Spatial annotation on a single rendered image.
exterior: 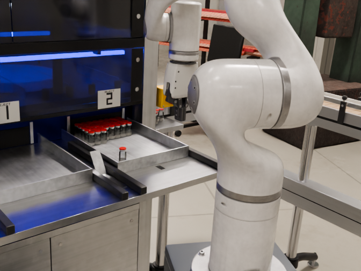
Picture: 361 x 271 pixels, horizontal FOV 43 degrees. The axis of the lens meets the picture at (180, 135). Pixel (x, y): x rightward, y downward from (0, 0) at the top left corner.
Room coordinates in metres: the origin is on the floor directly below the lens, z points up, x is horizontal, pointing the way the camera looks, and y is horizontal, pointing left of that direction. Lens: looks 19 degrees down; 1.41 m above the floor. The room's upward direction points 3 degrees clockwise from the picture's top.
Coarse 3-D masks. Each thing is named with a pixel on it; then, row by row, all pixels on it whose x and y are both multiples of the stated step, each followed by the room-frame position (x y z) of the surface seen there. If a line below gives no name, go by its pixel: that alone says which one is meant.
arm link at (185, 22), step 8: (176, 8) 1.26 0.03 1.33; (184, 8) 1.26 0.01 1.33; (192, 8) 1.26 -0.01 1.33; (200, 8) 1.28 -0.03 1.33; (176, 16) 1.26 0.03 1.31; (184, 16) 1.26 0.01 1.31; (192, 16) 1.26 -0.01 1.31; (200, 16) 1.28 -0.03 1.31; (176, 24) 1.25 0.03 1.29; (184, 24) 1.25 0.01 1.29; (192, 24) 1.26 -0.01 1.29; (200, 24) 1.29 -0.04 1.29; (176, 32) 1.25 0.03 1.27; (184, 32) 1.25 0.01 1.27; (192, 32) 1.26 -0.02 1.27; (168, 40) 1.27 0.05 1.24; (176, 40) 1.26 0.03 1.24; (184, 40) 1.25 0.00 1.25; (192, 40) 1.26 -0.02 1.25; (176, 48) 1.26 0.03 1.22; (184, 48) 1.25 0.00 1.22; (192, 48) 1.26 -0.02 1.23
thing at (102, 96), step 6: (102, 90) 1.44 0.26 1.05; (108, 90) 1.45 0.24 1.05; (114, 90) 1.47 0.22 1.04; (102, 96) 1.44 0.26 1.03; (108, 96) 1.45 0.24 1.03; (114, 96) 1.47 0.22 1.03; (102, 102) 1.44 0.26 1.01; (108, 102) 1.45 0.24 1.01; (114, 102) 1.47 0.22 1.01; (102, 108) 1.44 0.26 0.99
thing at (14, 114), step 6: (6, 102) 1.24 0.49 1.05; (12, 102) 1.25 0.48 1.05; (18, 102) 1.26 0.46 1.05; (0, 108) 1.22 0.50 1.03; (12, 108) 1.25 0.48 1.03; (18, 108) 1.26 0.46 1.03; (0, 114) 1.22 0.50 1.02; (12, 114) 1.24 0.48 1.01; (18, 114) 1.26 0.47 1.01; (0, 120) 1.22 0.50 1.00; (6, 120) 1.23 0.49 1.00; (12, 120) 1.24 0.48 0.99; (18, 120) 1.25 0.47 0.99
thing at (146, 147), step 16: (144, 128) 1.51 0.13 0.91; (80, 144) 1.33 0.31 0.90; (112, 144) 1.40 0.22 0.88; (128, 144) 1.41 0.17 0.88; (144, 144) 1.42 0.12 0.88; (160, 144) 1.43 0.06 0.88; (176, 144) 1.38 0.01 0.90; (112, 160) 1.19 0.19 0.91; (128, 160) 1.20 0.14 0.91; (144, 160) 1.23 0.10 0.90; (160, 160) 1.27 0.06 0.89
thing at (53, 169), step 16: (32, 144) 1.36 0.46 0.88; (48, 144) 1.31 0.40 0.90; (0, 160) 1.21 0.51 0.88; (16, 160) 1.22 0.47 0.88; (32, 160) 1.23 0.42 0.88; (48, 160) 1.24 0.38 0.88; (64, 160) 1.23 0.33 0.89; (0, 176) 1.11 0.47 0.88; (16, 176) 1.11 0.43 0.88; (32, 176) 1.12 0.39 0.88; (48, 176) 1.13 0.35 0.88; (64, 176) 1.07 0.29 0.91; (80, 176) 1.10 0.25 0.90; (0, 192) 0.96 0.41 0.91; (16, 192) 0.99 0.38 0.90; (32, 192) 1.01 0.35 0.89
